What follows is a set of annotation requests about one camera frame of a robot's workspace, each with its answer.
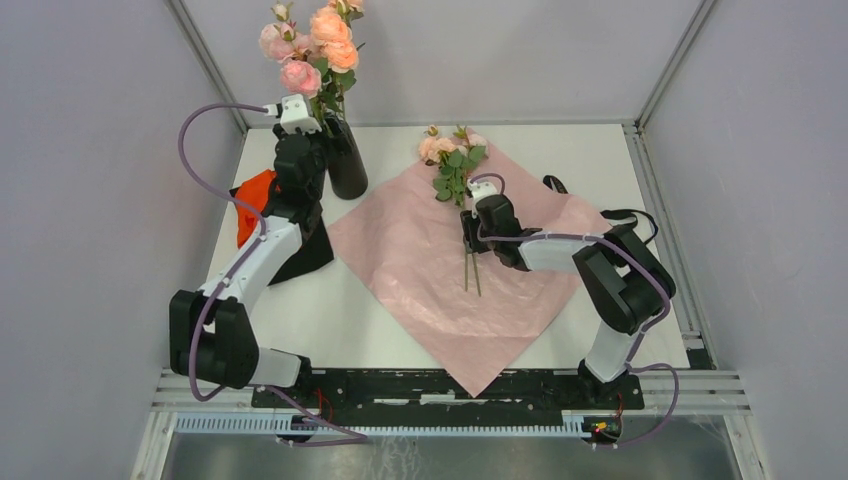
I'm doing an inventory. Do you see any black ribbon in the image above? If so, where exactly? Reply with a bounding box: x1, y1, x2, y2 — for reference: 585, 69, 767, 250
542, 175, 659, 245

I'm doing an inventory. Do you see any pink rose stem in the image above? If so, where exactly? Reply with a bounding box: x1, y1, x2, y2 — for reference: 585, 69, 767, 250
258, 1, 318, 65
417, 124, 492, 298
310, 0, 365, 121
280, 60, 327, 135

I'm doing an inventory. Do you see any orange cloth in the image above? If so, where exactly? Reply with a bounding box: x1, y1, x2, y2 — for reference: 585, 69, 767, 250
234, 169, 276, 248

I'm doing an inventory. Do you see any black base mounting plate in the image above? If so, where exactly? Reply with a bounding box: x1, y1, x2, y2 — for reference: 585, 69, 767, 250
285, 368, 645, 427

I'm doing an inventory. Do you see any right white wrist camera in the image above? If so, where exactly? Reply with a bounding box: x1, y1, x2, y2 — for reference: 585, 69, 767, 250
466, 180, 500, 213

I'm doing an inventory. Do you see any pink wrapping paper sheet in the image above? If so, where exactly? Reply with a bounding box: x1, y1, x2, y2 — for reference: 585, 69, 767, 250
329, 128, 601, 395

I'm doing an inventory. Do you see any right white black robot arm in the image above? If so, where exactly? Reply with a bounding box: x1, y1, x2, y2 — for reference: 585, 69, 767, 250
460, 193, 676, 408

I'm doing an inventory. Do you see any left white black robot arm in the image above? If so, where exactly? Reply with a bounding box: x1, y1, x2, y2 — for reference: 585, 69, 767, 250
169, 128, 333, 408

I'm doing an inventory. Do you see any black cloth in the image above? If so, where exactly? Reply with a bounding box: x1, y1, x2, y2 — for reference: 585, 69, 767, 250
229, 186, 335, 287

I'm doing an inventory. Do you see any white slotted cable duct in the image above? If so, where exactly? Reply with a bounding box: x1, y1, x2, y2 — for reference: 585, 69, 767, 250
173, 413, 595, 440

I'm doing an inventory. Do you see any black cylindrical vase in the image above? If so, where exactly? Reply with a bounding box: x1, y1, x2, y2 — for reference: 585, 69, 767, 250
325, 113, 368, 200

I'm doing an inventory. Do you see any pink rose stem in vase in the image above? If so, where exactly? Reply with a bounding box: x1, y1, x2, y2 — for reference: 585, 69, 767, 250
310, 0, 365, 121

